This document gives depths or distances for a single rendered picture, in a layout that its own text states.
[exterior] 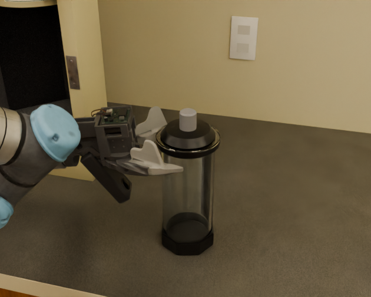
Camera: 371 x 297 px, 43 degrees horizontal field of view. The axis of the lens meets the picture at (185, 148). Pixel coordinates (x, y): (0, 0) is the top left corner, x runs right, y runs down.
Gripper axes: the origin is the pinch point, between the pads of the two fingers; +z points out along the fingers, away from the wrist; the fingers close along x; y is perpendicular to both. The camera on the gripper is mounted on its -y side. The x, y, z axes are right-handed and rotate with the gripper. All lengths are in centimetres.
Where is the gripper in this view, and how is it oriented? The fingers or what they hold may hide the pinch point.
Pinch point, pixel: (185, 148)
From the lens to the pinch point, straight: 79.9
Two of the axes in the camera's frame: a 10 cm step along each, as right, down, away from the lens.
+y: -0.8, -8.6, -5.1
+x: 0.0, -5.1, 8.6
